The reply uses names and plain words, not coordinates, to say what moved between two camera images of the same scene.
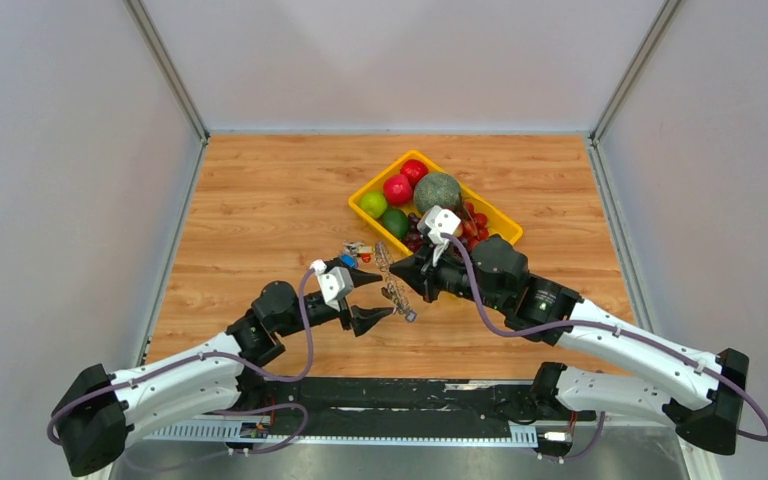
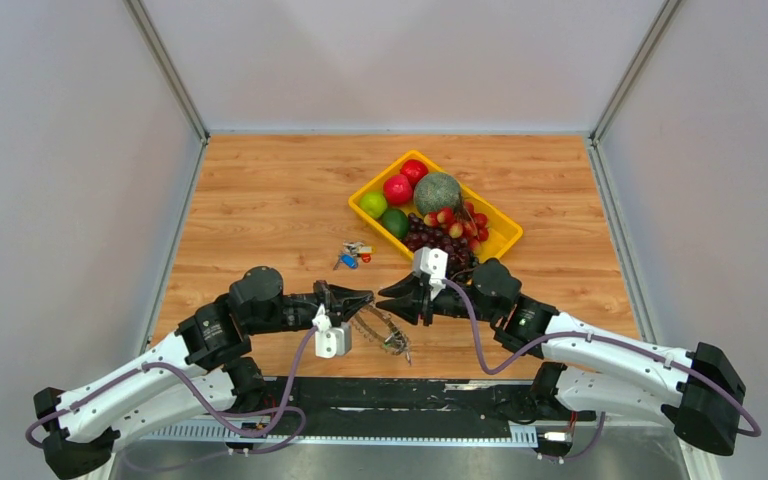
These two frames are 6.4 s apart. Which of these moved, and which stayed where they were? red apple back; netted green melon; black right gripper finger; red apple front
Moved: black right gripper finger
Stayed: netted green melon; red apple back; red apple front
